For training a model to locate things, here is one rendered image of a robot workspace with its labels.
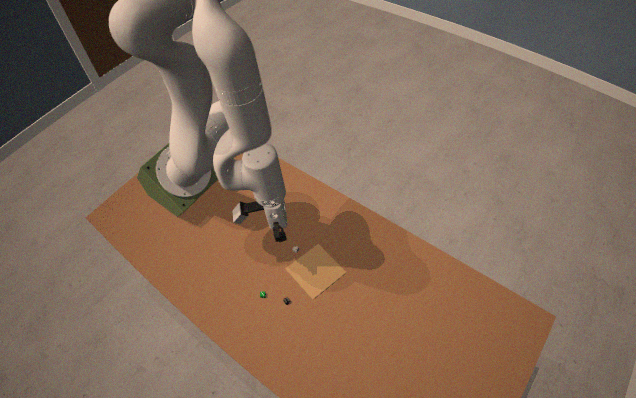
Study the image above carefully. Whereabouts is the tan flat mat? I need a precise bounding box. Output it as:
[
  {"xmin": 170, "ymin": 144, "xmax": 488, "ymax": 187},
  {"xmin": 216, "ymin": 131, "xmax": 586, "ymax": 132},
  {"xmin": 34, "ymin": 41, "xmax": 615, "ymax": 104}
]
[{"xmin": 285, "ymin": 244, "xmax": 347, "ymax": 300}]

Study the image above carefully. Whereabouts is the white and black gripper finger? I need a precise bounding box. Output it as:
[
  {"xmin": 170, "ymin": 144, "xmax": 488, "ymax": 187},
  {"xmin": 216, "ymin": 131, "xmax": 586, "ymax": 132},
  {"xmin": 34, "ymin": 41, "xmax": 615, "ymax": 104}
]
[{"xmin": 273, "ymin": 222, "xmax": 287, "ymax": 242}]

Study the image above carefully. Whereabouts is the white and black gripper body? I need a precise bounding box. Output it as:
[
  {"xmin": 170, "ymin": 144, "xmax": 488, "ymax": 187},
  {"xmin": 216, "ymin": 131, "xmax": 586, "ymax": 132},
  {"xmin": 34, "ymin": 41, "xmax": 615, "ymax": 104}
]
[{"xmin": 264, "ymin": 199, "xmax": 287, "ymax": 230}]

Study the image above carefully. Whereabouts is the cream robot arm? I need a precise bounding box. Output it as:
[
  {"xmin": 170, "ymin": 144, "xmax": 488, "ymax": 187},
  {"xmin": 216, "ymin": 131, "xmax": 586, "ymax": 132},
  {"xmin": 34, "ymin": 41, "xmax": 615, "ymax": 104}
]
[{"xmin": 109, "ymin": 0, "xmax": 286, "ymax": 224}]

